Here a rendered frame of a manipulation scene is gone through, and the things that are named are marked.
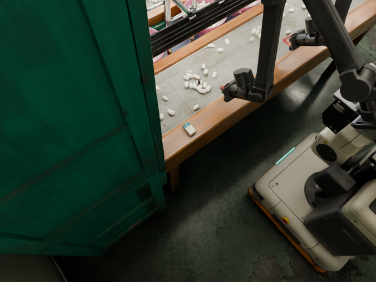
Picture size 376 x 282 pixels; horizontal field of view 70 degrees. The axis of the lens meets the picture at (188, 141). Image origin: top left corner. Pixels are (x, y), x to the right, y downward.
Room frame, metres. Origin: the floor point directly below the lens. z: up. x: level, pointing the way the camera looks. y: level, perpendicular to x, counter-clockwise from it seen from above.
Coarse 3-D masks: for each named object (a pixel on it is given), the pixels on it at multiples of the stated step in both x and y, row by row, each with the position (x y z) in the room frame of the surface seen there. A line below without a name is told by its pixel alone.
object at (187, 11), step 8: (168, 0) 0.99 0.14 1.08; (176, 0) 0.94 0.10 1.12; (192, 0) 1.09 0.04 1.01; (216, 0) 0.98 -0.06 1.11; (168, 8) 0.99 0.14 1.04; (184, 8) 0.90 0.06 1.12; (192, 8) 1.09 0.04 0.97; (168, 16) 0.99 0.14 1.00; (176, 16) 1.03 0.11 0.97; (192, 16) 0.88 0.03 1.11; (168, 24) 0.99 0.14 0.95; (192, 40) 1.09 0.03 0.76
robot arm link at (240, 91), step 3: (240, 87) 0.66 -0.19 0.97; (243, 87) 0.64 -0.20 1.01; (246, 87) 0.64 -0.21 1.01; (237, 90) 0.65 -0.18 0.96; (240, 90) 0.64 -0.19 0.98; (243, 90) 0.63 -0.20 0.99; (246, 90) 0.63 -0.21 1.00; (249, 90) 0.63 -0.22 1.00; (237, 93) 0.64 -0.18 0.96; (240, 93) 0.63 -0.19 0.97; (243, 93) 0.62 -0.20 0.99; (246, 93) 0.62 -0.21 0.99; (240, 96) 0.62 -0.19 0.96; (243, 96) 0.61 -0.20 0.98; (246, 96) 0.61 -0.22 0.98; (243, 99) 0.61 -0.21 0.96; (246, 99) 0.61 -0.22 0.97
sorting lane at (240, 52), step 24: (288, 0) 1.51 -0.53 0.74; (360, 0) 1.58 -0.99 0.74; (288, 24) 1.31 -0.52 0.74; (216, 48) 1.07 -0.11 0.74; (240, 48) 1.09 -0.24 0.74; (288, 48) 1.12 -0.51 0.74; (168, 72) 0.88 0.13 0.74; (192, 72) 0.90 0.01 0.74; (168, 96) 0.73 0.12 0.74; (192, 96) 0.75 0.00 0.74; (216, 96) 0.76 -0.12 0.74; (168, 120) 0.60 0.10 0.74
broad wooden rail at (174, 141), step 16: (368, 0) 1.57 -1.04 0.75; (352, 16) 1.39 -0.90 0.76; (368, 16) 1.41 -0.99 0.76; (352, 32) 1.30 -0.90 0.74; (304, 48) 1.11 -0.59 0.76; (320, 48) 1.12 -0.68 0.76; (288, 64) 0.99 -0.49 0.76; (304, 64) 1.00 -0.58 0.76; (288, 80) 0.94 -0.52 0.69; (272, 96) 0.89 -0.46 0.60; (208, 112) 0.65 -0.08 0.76; (224, 112) 0.66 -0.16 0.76; (240, 112) 0.70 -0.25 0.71; (176, 128) 0.55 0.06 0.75; (208, 128) 0.56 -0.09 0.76; (224, 128) 0.64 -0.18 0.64; (176, 144) 0.47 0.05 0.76; (192, 144) 0.49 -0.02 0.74; (176, 160) 0.43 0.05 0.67
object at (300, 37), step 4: (300, 32) 1.03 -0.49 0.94; (304, 32) 1.04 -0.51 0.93; (292, 36) 1.00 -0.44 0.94; (296, 36) 1.01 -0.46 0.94; (300, 36) 0.99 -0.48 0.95; (304, 36) 0.98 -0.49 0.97; (292, 40) 0.98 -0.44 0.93; (296, 40) 0.99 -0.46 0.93; (300, 40) 0.97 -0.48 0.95; (292, 44) 0.97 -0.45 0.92; (296, 44) 0.98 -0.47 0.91; (300, 44) 0.97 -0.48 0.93; (304, 44) 0.96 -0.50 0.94; (292, 48) 0.96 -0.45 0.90; (296, 48) 0.97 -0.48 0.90
